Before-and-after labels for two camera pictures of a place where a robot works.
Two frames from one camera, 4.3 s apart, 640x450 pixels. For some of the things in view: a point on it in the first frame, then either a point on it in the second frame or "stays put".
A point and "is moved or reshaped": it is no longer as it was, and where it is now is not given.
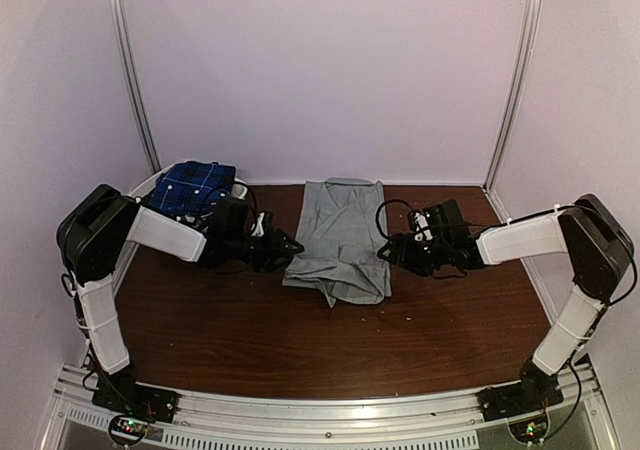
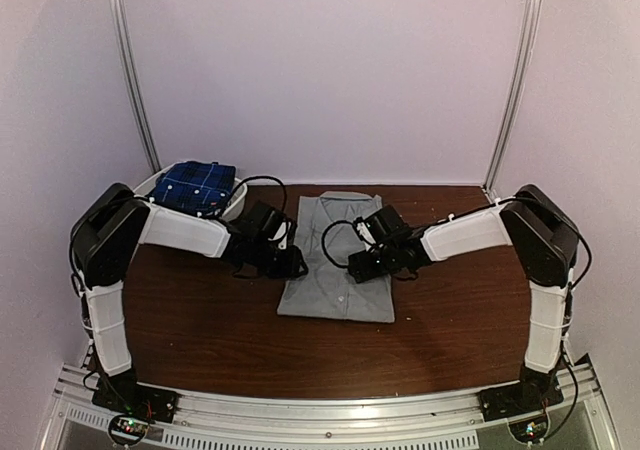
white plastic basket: x=145 y=191 stays put
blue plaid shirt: x=192 y=186 stays put
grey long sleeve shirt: x=341 y=224 is moved or reshaped
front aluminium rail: x=438 y=421 stays put
